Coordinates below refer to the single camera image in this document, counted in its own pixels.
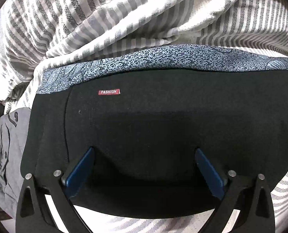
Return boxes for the black garment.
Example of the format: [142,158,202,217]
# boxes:
[21,70,288,218]

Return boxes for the dark grey jacket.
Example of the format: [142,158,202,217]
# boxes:
[0,107,31,218]

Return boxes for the blue patterned cloth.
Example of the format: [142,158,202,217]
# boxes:
[37,44,288,94]

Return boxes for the grey white striped bedding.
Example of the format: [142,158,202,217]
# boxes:
[0,0,288,232]

